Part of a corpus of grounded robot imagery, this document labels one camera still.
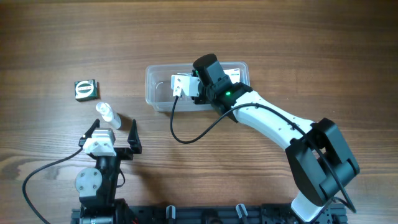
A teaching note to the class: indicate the green Zam-Buk ointment box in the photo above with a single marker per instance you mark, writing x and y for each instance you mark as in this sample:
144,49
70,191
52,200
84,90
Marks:
86,90

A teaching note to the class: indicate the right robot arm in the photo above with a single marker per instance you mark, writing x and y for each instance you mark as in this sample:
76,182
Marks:
320,160

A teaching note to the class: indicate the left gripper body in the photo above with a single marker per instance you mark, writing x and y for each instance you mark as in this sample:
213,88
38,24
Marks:
124,153

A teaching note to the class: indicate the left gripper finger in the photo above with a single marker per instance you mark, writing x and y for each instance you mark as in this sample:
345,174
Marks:
90,131
133,139

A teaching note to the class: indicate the white plaster box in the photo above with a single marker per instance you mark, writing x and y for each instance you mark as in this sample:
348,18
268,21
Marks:
234,74

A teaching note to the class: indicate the clear plastic container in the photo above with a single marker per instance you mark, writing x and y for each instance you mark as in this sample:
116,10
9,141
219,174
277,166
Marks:
158,82

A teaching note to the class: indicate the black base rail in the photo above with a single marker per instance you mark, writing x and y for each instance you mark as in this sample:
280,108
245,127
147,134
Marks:
264,214

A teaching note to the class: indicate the white spray bottle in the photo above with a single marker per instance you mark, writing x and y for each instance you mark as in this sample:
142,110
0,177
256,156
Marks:
109,115

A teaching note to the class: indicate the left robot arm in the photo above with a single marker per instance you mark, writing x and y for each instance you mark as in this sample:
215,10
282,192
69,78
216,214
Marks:
97,185

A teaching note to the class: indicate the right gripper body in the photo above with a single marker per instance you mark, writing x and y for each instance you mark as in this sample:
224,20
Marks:
208,93

